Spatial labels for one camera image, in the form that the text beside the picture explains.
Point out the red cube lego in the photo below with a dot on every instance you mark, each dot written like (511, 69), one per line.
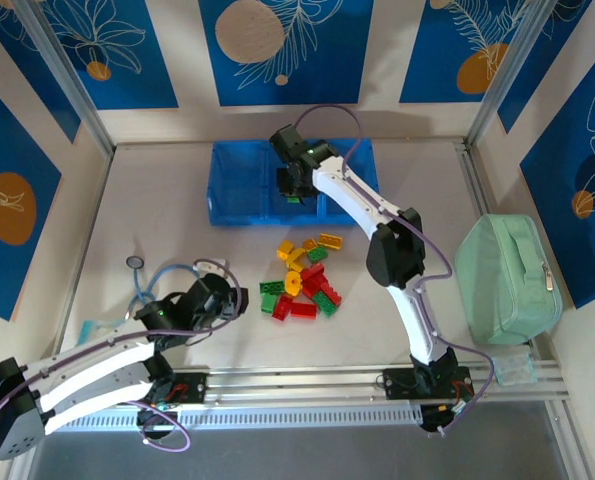
(283, 308)

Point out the aluminium frame post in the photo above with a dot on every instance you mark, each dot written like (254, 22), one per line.
(507, 70)
(67, 80)

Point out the green lego plate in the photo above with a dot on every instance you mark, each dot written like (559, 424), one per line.
(271, 288)

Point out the red lego plate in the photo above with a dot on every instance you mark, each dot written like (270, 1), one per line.
(303, 310)

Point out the yellow flat lego plate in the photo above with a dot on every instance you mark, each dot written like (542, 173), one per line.
(331, 241)

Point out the yellow round lego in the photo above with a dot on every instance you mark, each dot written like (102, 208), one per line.
(293, 283)

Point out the light blue plastic packet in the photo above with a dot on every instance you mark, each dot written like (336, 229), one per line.
(94, 331)

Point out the red stepped lego block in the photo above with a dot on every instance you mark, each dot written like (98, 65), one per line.
(323, 288)

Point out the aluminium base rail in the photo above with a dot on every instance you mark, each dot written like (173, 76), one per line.
(297, 382)

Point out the clear dotted plastic packet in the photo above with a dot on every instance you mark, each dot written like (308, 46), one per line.
(514, 370)

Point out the green tall lego block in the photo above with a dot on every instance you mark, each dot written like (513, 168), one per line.
(268, 303)

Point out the green long stepped lego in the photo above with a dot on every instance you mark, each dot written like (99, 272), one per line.
(327, 303)

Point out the small orange-yellow lego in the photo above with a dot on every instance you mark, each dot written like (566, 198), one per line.
(310, 244)

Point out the blue three-compartment plastic bin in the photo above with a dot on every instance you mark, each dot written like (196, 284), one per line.
(237, 185)

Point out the yellow sloped lego block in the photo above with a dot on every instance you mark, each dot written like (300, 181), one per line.
(285, 248)

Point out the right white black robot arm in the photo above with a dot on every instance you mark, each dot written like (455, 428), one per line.
(402, 260)

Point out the blue tube stethoscope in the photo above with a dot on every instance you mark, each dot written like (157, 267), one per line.
(135, 261)

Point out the mint green zipper pouch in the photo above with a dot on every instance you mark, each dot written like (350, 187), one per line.
(507, 280)

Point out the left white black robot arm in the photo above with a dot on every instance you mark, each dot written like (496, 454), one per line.
(92, 365)

